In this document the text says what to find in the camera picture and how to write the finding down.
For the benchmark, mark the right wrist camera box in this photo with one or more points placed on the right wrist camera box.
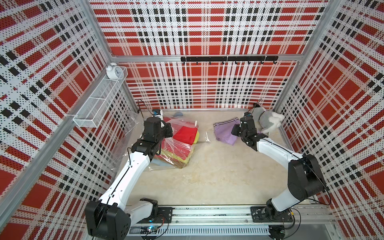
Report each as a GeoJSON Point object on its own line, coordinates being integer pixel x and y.
{"type": "Point", "coordinates": [248, 114]}

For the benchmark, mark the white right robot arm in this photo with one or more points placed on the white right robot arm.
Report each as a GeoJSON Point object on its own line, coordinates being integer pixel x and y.
{"type": "Point", "coordinates": [305, 178]}

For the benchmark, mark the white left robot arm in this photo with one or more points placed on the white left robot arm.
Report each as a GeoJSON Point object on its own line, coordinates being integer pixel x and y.
{"type": "Point", "coordinates": [108, 218]}

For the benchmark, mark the clear plastic vacuum bag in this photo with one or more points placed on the clear plastic vacuum bag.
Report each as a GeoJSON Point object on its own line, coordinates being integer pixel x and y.
{"type": "Point", "coordinates": [131, 147]}

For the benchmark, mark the grey white plush toy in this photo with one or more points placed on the grey white plush toy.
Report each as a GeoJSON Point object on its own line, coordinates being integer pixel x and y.
{"type": "Point", "coordinates": [267, 120]}

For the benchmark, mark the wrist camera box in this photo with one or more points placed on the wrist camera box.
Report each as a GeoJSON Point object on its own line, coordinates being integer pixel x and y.
{"type": "Point", "coordinates": [248, 114]}
{"type": "Point", "coordinates": [157, 113]}

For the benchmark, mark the purple trousers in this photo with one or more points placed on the purple trousers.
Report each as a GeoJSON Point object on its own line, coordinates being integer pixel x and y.
{"type": "Point", "coordinates": [223, 131]}

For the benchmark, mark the light blue folded garment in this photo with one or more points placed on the light blue folded garment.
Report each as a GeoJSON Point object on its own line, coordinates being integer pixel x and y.
{"type": "Point", "coordinates": [157, 165]}

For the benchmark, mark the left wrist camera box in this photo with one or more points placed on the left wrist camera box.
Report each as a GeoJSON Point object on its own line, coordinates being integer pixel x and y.
{"type": "Point", "coordinates": [157, 113]}

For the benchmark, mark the white alarm clock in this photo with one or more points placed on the white alarm clock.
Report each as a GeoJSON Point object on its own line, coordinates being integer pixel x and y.
{"type": "Point", "coordinates": [114, 72]}

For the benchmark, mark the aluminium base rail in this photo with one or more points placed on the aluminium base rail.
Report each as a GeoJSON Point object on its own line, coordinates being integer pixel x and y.
{"type": "Point", "coordinates": [238, 222]}

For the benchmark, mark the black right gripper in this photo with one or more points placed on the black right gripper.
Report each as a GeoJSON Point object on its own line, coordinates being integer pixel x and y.
{"type": "Point", "coordinates": [236, 128]}

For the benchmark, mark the black wall hook rail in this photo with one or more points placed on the black wall hook rail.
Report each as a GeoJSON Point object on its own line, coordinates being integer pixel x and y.
{"type": "Point", "coordinates": [261, 59]}

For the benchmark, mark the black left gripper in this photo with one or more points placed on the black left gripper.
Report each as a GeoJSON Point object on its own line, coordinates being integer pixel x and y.
{"type": "Point", "coordinates": [167, 128]}

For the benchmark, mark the red trousers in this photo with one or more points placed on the red trousers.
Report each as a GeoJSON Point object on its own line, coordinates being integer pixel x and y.
{"type": "Point", "coordinates": [179, 124]}

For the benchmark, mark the white wire wall shelf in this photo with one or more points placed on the white wire wall shelf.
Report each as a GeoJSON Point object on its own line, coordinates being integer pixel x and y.
{"type": "Point", "coordinates": [96, 106]}

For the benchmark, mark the lime green folded trousers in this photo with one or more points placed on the lime green folded trousers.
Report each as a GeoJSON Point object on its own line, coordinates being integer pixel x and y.
{"type": "Point", "coordinates": [180, 148]}

